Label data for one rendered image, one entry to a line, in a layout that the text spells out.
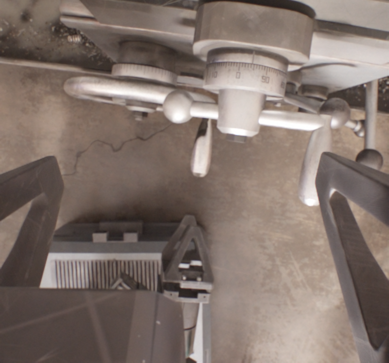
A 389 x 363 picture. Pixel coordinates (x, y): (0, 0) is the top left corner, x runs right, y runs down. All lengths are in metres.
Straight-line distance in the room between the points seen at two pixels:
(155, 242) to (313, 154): 0.74
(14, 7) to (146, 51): 0.50
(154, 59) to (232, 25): 0.20
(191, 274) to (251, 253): 0.78
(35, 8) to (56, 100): 0.45
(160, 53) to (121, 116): 0.75
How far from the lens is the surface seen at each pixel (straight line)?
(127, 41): 0.47
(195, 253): 0.56
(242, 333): 1.38
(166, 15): 0.33
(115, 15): 0.36
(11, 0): 0.92
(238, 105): 0.29
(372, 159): 0.56
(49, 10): 0.87
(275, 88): 0.29
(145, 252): 0.98
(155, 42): 0.46
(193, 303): 0.53
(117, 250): 0.99
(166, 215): 1.21
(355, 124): 0.67
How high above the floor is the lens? 1.17
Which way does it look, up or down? 84 degrees down
